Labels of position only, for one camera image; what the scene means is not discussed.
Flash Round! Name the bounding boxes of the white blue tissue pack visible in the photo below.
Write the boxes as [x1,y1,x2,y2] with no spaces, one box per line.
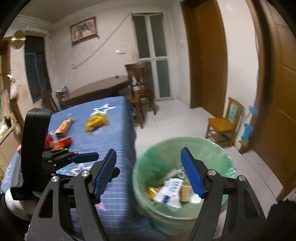
[153,178,183,208]

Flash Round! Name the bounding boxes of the white plastic lid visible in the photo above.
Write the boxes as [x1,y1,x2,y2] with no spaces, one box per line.
[189,194,202,204]

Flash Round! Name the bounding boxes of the yellow wrapper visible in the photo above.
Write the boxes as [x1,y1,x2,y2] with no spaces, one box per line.
[147,187,162,200]

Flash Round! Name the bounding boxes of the green lined trash bin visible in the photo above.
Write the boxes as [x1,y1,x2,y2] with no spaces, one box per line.
[132,137,237,236]

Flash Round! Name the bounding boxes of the red cigarette box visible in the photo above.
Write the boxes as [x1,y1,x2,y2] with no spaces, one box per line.
[49,138,72,150]

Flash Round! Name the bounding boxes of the red round ball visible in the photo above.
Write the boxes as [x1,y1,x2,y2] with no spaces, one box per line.
[45,133,54,150]

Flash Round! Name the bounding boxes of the orange upright box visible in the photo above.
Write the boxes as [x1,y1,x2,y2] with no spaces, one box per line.
[54,118,74,138]

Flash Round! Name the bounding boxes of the blue star tablecloth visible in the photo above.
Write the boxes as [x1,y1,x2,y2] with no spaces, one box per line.
[1,96,167,239]

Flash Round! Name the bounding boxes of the yellow plastic snack bag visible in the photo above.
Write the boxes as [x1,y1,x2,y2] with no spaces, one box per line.
[84,113,109,132]

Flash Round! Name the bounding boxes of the small yellow wooden chair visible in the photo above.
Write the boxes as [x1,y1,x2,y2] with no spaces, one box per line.
[205,97,244,147]

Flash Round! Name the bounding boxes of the left dark wooden chair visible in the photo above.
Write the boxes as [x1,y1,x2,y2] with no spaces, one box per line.
[41,90,59,113]

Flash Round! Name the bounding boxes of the dark wooden chair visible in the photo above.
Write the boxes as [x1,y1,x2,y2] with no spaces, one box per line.
[125,61,157,115]
[41,90,59,113]

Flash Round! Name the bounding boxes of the dark wooden dining table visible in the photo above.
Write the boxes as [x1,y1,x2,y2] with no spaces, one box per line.
[59,75,132,110]

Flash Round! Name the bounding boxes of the brown entrance door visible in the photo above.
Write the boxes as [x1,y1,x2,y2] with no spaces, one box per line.
[253,1,295,201]

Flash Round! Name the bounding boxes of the dark window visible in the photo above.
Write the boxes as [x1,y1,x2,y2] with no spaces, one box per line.
[25,35,52,102]

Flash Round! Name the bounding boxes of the brown wooden door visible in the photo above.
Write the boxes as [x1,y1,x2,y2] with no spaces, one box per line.
[181,0,227,117]

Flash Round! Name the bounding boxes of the white glass double door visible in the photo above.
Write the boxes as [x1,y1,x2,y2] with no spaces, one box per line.
[132,13,171,100]

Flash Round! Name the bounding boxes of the round brass wall clock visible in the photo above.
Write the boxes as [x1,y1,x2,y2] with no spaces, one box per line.
[10,30,26,50]

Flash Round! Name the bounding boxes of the framed wall picture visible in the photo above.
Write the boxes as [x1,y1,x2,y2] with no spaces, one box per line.
[70,16,99,46]

